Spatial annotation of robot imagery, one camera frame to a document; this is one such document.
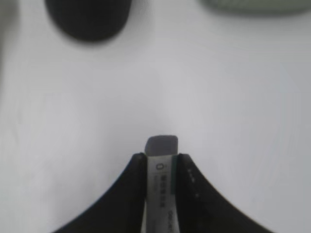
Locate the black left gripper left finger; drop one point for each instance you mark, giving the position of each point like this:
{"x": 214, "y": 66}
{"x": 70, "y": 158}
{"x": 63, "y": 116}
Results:
{"x": 121, "y": 208}

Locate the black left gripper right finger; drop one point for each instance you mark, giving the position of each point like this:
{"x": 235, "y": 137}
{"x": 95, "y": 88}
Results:
{"x": 202, "y": 209}

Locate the grey white eraser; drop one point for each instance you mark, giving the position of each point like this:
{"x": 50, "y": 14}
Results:
{"x": 161, "y": 212}

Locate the black mesh pen holder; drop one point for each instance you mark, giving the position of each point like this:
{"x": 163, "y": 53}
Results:
{"x": 89, "y": 20}

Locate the light green plastic basket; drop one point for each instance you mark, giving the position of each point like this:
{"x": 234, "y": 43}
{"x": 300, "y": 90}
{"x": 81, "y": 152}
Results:
{"x": 258, "y": 6}

